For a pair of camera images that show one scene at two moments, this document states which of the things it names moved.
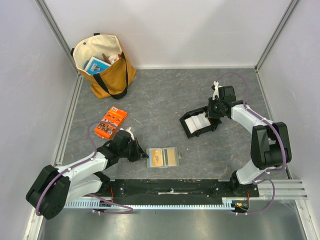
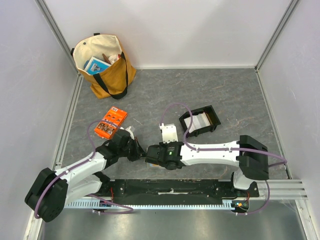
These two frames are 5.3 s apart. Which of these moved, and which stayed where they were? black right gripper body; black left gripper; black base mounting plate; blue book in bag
Moved: black right gripper body
Stayed: black base mounting plate; black left gripper; blue book in bag
